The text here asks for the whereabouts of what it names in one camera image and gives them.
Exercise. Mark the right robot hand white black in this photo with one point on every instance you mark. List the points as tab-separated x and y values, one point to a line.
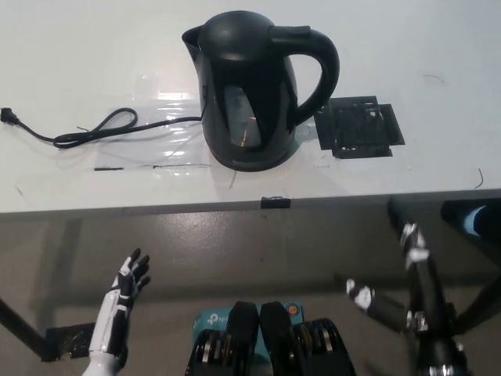
428	313

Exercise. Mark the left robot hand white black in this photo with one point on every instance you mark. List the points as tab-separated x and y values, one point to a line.
117	305

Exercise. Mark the black electric kettle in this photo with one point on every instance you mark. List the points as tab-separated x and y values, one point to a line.
250	78

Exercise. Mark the round black kettle base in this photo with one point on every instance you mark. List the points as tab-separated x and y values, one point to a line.
250	167

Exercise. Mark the black metal table leg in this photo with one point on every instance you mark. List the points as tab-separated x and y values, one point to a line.
21	331
479	309

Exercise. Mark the black floor tape patch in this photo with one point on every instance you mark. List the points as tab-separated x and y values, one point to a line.
70	340

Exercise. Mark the teal tp-link router box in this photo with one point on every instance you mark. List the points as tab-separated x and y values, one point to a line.
211	319

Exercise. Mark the dark object with blue patch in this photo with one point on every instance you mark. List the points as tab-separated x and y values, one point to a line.
475	221

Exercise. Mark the clear tape sheet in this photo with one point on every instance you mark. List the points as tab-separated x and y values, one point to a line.
164	137

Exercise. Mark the small black tape strip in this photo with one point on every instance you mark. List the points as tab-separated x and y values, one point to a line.
275	202

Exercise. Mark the black tape square marker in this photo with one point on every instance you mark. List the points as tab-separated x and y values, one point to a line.
352	129

